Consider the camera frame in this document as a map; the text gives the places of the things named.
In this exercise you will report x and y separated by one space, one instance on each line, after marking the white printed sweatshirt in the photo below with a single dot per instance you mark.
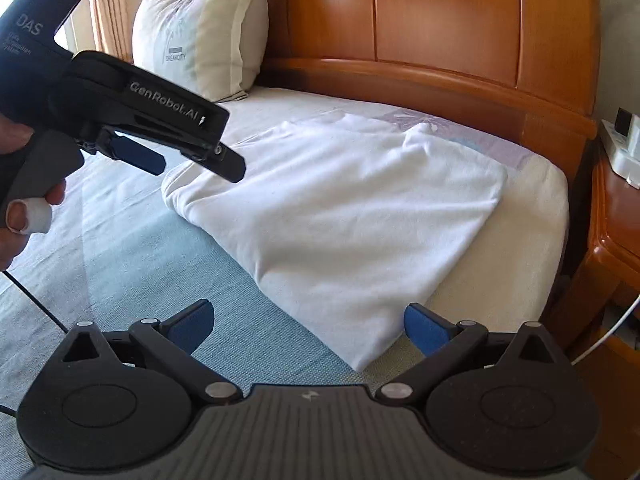
342 221

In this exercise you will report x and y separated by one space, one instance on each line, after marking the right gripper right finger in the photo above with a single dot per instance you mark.
445 346

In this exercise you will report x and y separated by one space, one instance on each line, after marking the front pastel pillow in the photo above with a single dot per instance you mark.
213 48

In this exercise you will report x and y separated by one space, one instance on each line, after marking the white power strip with charger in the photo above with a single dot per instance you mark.
621 143

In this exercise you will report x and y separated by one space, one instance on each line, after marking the patchwork pastel bed sheet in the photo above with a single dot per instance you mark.
116 253

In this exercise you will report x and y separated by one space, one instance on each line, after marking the wooden headboard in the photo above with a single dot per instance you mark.
525 70

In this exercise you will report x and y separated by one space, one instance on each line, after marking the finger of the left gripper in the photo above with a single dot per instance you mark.
220 160
120 148

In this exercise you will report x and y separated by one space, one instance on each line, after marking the right orange striped curtain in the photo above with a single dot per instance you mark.
111 28

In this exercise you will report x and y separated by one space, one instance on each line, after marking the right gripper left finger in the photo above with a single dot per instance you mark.
167 347

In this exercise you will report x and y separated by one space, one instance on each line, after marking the near wooden nightstand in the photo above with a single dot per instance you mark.
605 281

